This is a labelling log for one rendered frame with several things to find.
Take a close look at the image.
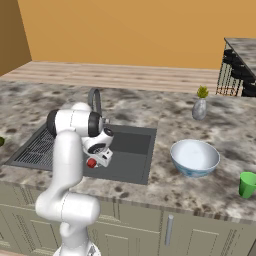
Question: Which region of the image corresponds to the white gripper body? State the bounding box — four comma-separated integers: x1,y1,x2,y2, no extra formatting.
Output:
93,148,114,169

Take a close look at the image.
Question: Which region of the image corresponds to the red bell pepper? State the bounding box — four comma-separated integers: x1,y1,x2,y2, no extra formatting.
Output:
86,158,98,169

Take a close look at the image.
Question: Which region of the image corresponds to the dark grey sink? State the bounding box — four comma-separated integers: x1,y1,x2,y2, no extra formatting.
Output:
4,121,158,186

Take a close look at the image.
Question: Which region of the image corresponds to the white bowl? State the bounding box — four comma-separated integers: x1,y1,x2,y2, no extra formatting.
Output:
169,138,221,179

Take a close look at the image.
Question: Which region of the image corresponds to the green cup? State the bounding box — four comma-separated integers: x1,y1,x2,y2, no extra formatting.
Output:
238,171,256,200

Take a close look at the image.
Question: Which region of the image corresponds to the speckled stone counter island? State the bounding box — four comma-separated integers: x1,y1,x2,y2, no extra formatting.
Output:
223,36,256,78

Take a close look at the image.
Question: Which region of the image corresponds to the pale green cupboard door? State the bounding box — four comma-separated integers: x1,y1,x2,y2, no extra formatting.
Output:
159,209,256,256
87,212,164,256
0,202,62,256

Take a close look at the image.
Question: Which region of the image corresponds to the grey vase with plant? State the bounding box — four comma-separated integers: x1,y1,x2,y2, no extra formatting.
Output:
191,85,210,121

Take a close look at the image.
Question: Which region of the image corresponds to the black bar stool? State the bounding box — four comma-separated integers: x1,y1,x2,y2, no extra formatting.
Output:
233,69,256,97
216,48,235,94
226,58,245,96
241,82,256,98

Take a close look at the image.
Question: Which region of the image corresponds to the grey cupboard door handle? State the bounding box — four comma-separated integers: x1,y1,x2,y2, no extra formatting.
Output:
165,213,175,247

